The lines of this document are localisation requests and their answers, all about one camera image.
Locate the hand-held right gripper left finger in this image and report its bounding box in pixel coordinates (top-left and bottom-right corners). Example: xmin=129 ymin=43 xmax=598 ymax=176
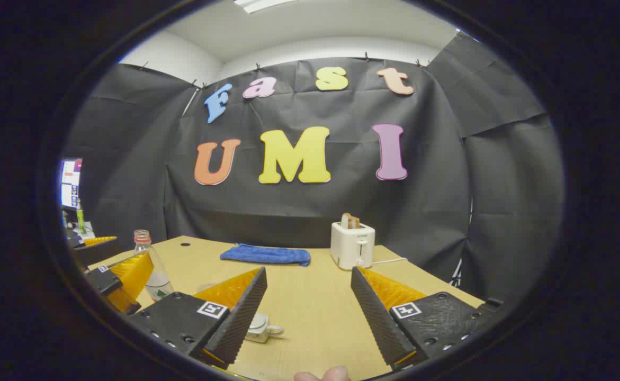
xmin=127 ymin=266 xmax=268 ymax=371

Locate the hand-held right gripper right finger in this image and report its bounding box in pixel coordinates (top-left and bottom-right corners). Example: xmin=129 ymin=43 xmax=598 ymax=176
xmin=351 ymin=266 xmax=504 ymax=371

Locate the white ceramic teacup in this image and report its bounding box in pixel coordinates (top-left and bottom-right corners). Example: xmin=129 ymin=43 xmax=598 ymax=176
xmin=245 ymin=312 xmax=285 ymax=344

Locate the clear plastic water bottle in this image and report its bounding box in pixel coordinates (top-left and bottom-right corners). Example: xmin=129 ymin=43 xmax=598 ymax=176
xmin=133 ymin=229 xmax=175 ymax=303

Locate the white side table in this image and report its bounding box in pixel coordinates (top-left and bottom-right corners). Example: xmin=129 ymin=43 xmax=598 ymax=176
xmin=65 ymin=221 xmax=98 ymax=241

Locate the computer monitor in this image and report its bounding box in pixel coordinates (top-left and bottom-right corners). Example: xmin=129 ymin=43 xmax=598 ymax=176
xmin=58 ymin=157 xmax=84 ymax=211

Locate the blue cloth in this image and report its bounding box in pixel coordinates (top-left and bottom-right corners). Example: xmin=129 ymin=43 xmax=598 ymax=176
xmin=220 ymin=243 xmax=311 ymax=267

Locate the white toaster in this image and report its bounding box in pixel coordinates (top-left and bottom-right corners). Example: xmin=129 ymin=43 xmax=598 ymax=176
xmin=330 ymin=221 xmax=376 ymax=270

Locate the thin white pole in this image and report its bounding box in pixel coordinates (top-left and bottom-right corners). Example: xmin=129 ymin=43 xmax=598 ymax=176
xmin=182 ymin=87 xmax=200 ymax=117

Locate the ceiling light panel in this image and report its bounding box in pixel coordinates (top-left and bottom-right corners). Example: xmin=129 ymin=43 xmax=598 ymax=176
xmin=234 ymin=0 xmax=300 ymax=14

